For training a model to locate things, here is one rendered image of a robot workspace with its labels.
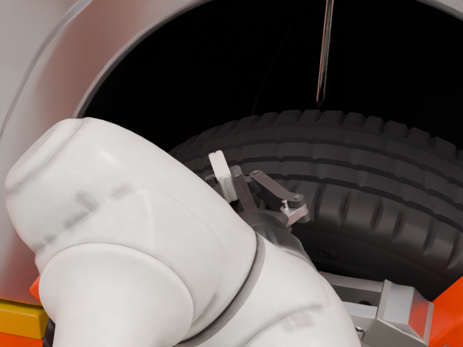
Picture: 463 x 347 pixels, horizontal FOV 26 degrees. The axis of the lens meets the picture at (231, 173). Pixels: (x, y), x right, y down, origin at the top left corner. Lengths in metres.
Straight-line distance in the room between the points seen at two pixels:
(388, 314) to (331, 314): 0.26
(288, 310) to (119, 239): 0.14
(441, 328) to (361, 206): 0.15
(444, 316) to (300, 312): 0.30
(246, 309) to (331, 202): 0.34
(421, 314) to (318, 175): 0.19
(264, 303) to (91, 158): 0.16
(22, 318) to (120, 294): 1.01
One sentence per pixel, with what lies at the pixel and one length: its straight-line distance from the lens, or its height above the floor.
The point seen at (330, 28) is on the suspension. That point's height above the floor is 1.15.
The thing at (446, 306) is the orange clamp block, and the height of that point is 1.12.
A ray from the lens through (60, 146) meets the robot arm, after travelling 0.65.
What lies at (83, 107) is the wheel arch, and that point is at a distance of 1.37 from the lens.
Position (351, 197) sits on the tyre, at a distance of 1.03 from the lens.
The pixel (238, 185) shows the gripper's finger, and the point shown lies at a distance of 0.99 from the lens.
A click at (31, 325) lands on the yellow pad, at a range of 1.63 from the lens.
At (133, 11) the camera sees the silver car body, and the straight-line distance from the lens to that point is 1.28.
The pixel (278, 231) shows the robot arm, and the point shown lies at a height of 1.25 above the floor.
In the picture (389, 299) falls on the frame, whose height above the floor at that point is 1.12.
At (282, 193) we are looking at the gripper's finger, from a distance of 0.94.
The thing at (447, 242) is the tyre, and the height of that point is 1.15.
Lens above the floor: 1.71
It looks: 30 degrees down
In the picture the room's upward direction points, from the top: straight up
